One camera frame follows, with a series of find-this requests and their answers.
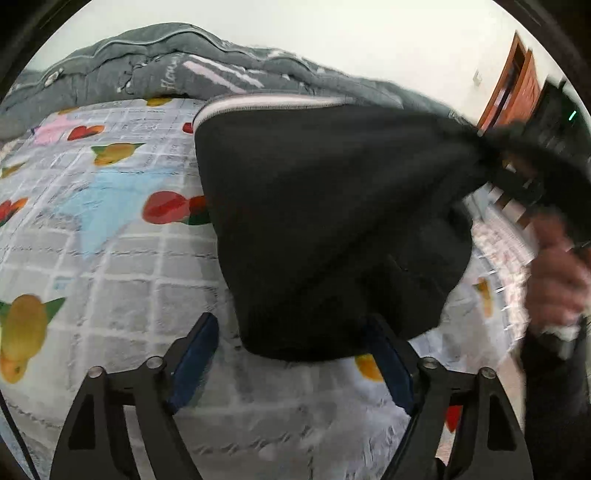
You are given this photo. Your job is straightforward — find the red floral bed sheet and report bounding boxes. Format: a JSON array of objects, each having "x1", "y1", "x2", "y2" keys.
[{"x1": 468, "y1": 203, "x2": 539, "y2": 337}]

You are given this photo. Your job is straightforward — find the dark wooden bed frame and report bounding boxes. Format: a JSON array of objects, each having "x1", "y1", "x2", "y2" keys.
[{"x1": 485, "y1": 182, "x2": 539, "y2": 232}]

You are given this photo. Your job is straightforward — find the brown wooden door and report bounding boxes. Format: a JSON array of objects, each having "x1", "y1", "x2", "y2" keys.
[{"x1": 477, "y1": 31, "x2": 544, "y2": 136}]

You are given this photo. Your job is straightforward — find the person's right hand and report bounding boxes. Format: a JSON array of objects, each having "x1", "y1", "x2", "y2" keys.
[{"x1": 526, "y1": 215, "x2": 590, "y2": 333}]

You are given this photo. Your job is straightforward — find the black pants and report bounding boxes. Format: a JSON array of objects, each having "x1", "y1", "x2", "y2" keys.
[{"x1": 193, "y1": 96, "x2": 509, "y2": 363}]

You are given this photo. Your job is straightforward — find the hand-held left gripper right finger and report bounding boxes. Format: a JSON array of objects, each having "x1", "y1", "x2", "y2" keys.
[{"x1": 365, "y1": 314, "x2": 529, "y2": 480}]

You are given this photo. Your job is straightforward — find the person's right forearm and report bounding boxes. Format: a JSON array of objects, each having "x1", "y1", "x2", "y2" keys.
[{"x1": 521, "y1": 318, "x2": 591, "y2": 480}]

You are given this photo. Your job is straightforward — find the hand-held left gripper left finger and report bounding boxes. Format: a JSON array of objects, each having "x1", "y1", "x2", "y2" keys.
[{"x1": 50, "y1": 312, "x2": 220, "y2": 480}]

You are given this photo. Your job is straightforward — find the fruit print plastic sheet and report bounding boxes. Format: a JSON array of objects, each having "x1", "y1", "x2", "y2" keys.
[{"x1": 0, "y1": 96, "x2": 509, "y2": 480}]

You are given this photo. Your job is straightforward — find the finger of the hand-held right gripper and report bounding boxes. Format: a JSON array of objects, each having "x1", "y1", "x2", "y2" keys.
[{"x1": 480, "y1": 122, "x2": 548, "y2": 207}]

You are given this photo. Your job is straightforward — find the grey floral quilt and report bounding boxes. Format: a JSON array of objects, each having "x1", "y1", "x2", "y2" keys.
[{"x1": 0, "y1": 23, "x2": 462, "y2": 140}]

